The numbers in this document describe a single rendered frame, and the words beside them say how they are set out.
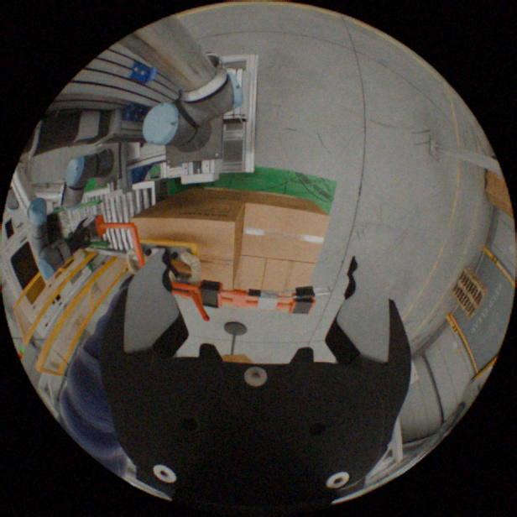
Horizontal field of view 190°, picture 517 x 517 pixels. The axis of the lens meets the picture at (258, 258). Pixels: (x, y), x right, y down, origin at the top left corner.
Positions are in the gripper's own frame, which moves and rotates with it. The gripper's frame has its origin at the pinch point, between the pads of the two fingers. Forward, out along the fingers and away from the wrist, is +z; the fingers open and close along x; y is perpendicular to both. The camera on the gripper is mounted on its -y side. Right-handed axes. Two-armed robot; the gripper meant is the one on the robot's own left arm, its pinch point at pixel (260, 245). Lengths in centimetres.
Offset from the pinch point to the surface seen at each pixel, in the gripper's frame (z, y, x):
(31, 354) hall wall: -250, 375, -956
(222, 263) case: 58, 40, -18
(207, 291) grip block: 32, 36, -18
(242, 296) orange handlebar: 32.2, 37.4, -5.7
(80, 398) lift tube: -21, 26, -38
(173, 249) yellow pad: 44, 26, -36
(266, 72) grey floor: 152, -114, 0
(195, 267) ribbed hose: 38, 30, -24
